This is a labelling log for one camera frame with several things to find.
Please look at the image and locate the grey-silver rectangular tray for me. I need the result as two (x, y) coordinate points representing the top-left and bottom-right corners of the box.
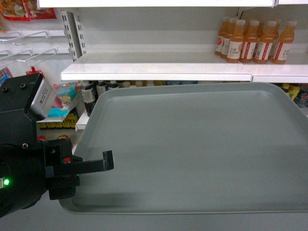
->
(60, 83), (308, 214)

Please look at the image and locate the orange juice bottle red label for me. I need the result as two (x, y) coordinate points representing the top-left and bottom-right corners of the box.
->
(239, 19), (259, 63)
(253, 21), (277, 64)

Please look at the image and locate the white shelf board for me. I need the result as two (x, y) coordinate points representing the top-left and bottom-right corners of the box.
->
(61, 51), (308, 83)
(38, 0), (308, 8)

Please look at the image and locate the white middle shelf board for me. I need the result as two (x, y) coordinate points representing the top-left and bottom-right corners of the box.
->
(61, 51), (308, 83)

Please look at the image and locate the white slotted shelf upright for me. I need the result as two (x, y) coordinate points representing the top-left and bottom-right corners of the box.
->
(61, 8), (87, 62)

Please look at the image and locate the white upper shelf board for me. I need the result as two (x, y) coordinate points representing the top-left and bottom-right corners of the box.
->
(38, 0), (308, 8)

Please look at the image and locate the orange juice bottle far right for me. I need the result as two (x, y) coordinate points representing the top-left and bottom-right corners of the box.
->
(271, 20), (297, 64)

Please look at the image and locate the teal snack package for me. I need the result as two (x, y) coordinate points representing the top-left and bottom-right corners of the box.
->
(48, 83), (77, 117)

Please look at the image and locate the red snack bag hanging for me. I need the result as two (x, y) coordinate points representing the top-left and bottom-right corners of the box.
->
(0, 0), (57, 22)

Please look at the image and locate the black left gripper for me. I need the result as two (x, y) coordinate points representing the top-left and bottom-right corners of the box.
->
(0, 139), (114, 217)

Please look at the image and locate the orange juice bottle C100 label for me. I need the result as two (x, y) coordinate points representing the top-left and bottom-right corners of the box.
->
(226, 20), (245, 63)

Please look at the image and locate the dark soy sauce bottle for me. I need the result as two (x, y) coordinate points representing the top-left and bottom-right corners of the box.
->
(81, 81), (98, 116)

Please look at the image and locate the yellow packaged jar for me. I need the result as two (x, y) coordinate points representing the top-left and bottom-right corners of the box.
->
(282, 83), (300, 100)

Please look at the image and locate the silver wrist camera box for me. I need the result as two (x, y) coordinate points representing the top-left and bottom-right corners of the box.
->
(30, 78), (57, 121)

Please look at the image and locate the white wire display hook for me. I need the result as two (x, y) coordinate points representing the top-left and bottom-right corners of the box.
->
(0, 30), (70, 67)

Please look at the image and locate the orange juice bottle row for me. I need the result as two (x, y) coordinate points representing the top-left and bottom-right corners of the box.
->
(215, 17), (237, 59)

